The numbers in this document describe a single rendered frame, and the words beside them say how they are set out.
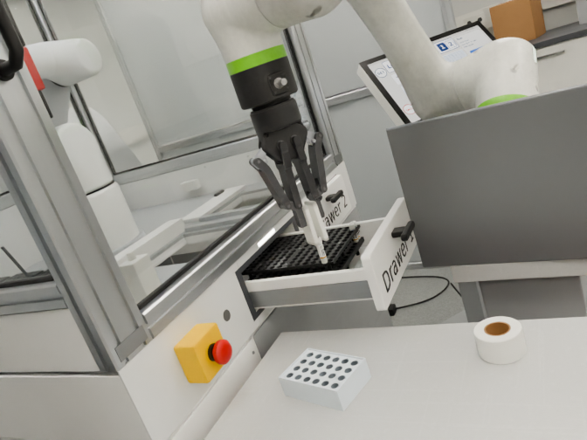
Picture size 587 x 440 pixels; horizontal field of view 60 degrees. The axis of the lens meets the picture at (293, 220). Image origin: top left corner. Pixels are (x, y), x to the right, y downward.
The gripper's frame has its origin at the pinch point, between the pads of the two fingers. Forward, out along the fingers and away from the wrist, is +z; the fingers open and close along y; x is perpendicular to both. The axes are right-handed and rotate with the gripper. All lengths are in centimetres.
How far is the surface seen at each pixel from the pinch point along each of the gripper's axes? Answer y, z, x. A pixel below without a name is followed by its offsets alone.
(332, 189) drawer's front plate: 32, 10, 48
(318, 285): 0.7, 14.2, 7.5
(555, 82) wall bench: 271, 40, 148
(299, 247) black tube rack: 6.2, 11.4, 22.8
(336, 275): 3.3, 12.6, 4.2
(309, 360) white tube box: -8.7, 22.0, 0.2
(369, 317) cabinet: 32, 52, 50
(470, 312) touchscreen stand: 88, 89, 71
